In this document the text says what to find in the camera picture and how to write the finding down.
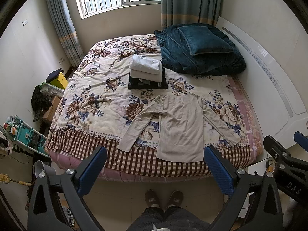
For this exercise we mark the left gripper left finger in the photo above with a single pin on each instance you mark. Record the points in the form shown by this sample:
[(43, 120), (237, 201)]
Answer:
[(46, 212)]

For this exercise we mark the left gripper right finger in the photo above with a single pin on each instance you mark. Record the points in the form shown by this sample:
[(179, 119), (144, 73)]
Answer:
[(264, 213)]

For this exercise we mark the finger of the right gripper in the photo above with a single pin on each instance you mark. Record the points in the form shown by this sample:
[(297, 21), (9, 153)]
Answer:
[(301, 140), (290, 173)]

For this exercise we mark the beige long-sleeve shirt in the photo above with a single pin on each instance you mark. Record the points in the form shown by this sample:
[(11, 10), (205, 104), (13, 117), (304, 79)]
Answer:
[(181, 128)]

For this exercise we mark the dark clothes pile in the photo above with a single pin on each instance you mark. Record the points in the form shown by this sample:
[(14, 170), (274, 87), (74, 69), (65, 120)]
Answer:
[(40, 103)]

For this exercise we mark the pink mattress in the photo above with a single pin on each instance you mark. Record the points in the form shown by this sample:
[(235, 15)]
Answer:
[(143, 166)]

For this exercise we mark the white bed headboard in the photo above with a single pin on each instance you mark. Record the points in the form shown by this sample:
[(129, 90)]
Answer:
[(277, 104)]

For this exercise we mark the teal storage rack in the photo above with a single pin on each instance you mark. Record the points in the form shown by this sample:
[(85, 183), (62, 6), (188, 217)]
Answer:
[(27, 136)]

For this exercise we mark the cardboard box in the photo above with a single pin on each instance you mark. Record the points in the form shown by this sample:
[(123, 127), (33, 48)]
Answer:
[(48, 115)]

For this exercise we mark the left brown slipper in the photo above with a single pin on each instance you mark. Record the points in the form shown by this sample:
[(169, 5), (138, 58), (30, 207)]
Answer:
[(152, 199)]

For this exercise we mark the brown slipper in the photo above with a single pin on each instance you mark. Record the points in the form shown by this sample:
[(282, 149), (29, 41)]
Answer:
[(152, 199), (175, 199)]

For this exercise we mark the right brown slipper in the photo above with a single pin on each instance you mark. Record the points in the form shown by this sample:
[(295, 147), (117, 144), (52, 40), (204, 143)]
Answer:
[(175, 199)]

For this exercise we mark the person's dark trousers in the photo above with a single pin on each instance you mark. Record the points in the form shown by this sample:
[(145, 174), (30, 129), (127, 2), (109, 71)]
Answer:
[(173, 218)]

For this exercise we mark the yellow box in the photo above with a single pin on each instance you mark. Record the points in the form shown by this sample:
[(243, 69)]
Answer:
[(60, 82)]

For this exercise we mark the floral fleece bed blanket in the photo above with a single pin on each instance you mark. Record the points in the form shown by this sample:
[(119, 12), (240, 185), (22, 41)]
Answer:
[(97, 101)]

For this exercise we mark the dark navy cap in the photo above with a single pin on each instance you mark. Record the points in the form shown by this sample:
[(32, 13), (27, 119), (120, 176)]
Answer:
[(53, 75)]

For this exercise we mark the black folded garment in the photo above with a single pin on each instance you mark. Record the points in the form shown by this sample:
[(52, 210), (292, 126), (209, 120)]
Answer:
[(139, 83)]

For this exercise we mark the white folded garment lower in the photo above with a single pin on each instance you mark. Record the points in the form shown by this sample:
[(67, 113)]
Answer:
[(147, 76)]

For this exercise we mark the white folded garment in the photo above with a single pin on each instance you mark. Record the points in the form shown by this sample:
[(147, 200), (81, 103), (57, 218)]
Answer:
[(144, 64), (147, 76)]

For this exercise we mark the white folded garment top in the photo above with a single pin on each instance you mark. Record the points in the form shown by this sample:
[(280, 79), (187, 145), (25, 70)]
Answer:
[(144, 64)]

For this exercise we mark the teal velvet pillow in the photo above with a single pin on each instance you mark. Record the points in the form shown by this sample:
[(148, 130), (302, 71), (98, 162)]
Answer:
[(200, 40)]

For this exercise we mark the dark teal folded quilt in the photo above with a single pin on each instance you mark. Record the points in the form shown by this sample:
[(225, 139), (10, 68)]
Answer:
[(176, 57)]

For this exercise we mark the left striped curtain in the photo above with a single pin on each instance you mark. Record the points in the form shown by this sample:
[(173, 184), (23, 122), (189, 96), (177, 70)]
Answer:
[(65, 30)]

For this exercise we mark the right teal curtain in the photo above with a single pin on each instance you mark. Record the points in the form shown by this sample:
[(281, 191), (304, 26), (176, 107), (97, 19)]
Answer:
[(175, 12)]

